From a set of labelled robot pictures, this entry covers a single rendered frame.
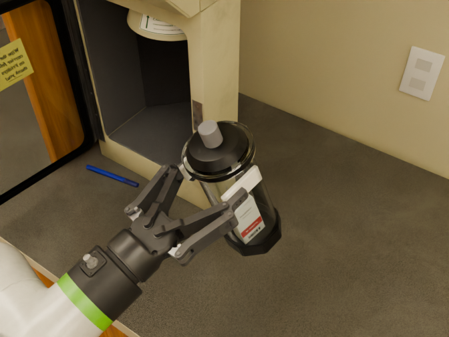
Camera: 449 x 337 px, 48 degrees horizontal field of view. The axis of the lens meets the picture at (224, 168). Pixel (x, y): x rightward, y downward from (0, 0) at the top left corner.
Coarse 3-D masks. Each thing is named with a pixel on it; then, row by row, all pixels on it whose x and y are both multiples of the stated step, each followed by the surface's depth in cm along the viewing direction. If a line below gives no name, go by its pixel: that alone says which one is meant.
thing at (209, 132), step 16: (208, 128) 69; (224, 128) 72; (240, 128) 73; (192, 144) 72; (208, 144) 70; (224, 144) 70; (240, 144) 70; (192, 160) 71; (208, 160) 69; (224, 160) 69
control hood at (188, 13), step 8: (144, 0) 76; (152, 0) 73; (160, 0) 70; (168, 0) 69; (176, 0) 70; (184, 0) 72; (192, 0) 74; (168, 8) 74; (176, 8) 72; (184, 8) 73; (192, 8) 74; (184, 16) 75; (192, 16) 76
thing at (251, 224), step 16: (240, 160) 70; (208, 176) 69; (240, 176) 71; (208, 192) 74; (224, 192) 73; (256, 192) 76; (240, 208) 76; (256, 208) 78; (272, 208) 83; (240, 224) 79; (256, 224) 80; (272, 224) 83; (240, 240) 83; (256, 240) 83
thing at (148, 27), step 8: (128, 16) 93; (136, 16) 90; (144, 16) 88; (128, 24) 92; (136, 24) 90; (144, 24) 89; (152, 24) 88; (160, 24) 87; (168, 24) 87; (136, 32) 90; (144, 32) 89; (152, 32) 88; (160, 32) 88; (168, 32) 88; (176, 32) 88; (160, 40) 89; (168, 40) 88; (176, 40) 88
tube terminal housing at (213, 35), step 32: (128, 0) 84; (224, 0) 81; (192, 32) 80; (224, 32) 85; (192, 64) 85; (224, 64) 89; (96, 96) 108; (192, 96) 90; (224, 96) 94; (192, 128) 95; (128, 160) 117; (192, 192) 109
